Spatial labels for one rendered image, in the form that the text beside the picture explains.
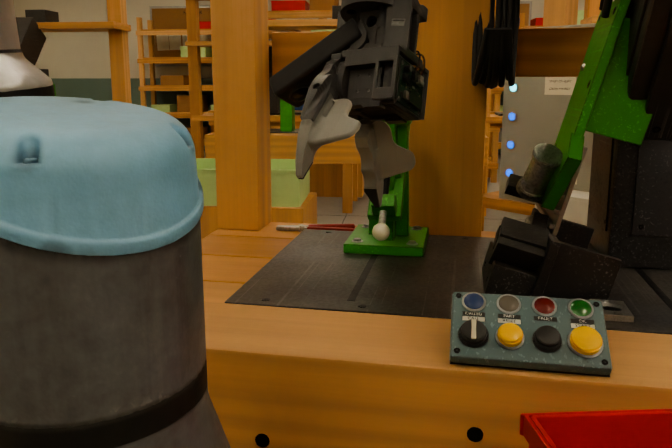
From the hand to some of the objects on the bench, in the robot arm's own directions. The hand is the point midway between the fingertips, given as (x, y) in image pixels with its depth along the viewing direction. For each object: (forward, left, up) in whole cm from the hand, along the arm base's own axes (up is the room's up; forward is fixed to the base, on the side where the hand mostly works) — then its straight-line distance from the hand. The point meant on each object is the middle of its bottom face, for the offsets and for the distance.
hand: (336, 195), depth 64 cm
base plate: (+25, -43, -19) cm, 53 cm away
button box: (-1, -19, -20) cm, 28 cm away
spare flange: (+11, -33, -16) cm, 38 cm away
